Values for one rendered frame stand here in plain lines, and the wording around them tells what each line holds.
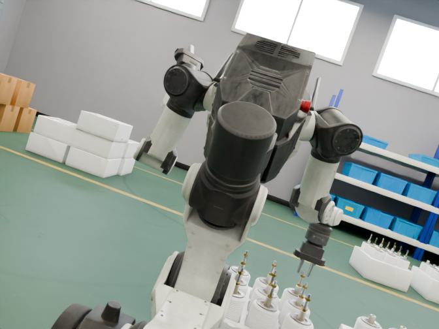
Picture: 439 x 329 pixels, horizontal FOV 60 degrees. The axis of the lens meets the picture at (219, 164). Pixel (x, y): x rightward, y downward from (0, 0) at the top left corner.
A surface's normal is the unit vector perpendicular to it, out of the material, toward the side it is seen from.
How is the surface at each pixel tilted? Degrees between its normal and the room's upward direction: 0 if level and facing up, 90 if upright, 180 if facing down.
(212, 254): 115
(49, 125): 90
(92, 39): 90
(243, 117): 38
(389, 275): 90
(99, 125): 90
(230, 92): 53
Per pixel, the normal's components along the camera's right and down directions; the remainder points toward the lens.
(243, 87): 0.08, -0.55
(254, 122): 0.19, -0.72
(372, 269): 0.00, 0.07
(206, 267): -0.24, 0.43
